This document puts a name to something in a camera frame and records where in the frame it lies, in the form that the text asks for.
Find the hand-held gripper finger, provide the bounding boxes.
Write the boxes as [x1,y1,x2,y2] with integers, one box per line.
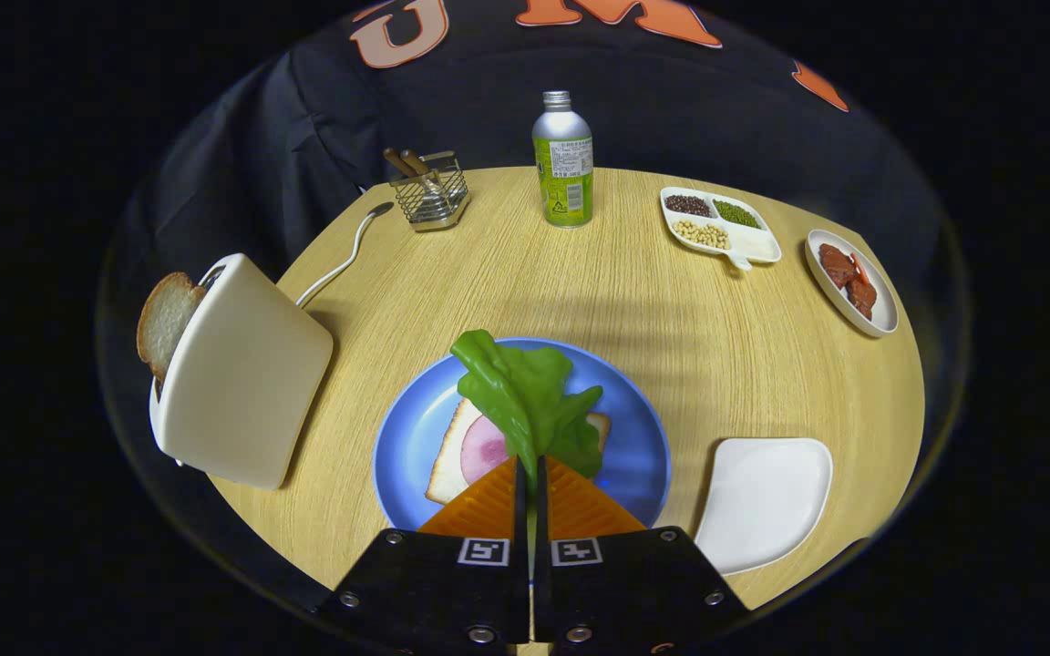
[534,456,752,652]
[317,456,531,650]

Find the green lettuce leaf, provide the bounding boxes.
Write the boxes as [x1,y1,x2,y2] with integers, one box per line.
[448,329,605,493]

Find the toasted bread slice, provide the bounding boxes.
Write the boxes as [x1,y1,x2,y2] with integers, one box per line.
[136,272,207,384]

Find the round pink ham slice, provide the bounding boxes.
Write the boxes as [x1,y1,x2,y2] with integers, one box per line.
[459,415,512,487]

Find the white bread slice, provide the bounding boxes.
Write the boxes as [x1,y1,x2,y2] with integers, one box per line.
[424,398,613,507]

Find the blue round plate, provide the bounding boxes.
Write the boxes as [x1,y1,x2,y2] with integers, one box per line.
[372,337,672,534]

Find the white square plate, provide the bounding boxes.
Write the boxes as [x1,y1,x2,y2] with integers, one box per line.
[694,437,834,577]

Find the white toaster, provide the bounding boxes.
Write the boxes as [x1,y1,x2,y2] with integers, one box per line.
[149,252,335,491]

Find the yellow soybeans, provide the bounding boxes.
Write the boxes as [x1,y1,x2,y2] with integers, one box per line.
[672,219,731,251]

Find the white divided dish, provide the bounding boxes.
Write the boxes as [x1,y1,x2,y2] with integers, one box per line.
[659,186,783,272]

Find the silver bottle with green label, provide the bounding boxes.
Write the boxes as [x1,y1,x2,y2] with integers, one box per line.
[531,90,595,229]

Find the green beans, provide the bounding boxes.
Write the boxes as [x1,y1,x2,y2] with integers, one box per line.
[714,199,762,230]

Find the small red meat piece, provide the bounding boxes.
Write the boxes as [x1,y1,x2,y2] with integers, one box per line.
[846,273,879,320]

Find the large red meat piece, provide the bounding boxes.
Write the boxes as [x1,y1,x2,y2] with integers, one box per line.
[818,242,859,291]

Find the white round plate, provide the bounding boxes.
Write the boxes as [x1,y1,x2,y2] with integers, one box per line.
[804,228,900,339]

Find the white toaster cable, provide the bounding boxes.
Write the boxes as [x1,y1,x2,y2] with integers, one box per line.
[295,201,395,308]

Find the metal wire utensil basket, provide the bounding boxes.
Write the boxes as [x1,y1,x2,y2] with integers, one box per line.
[388,150,471,233]

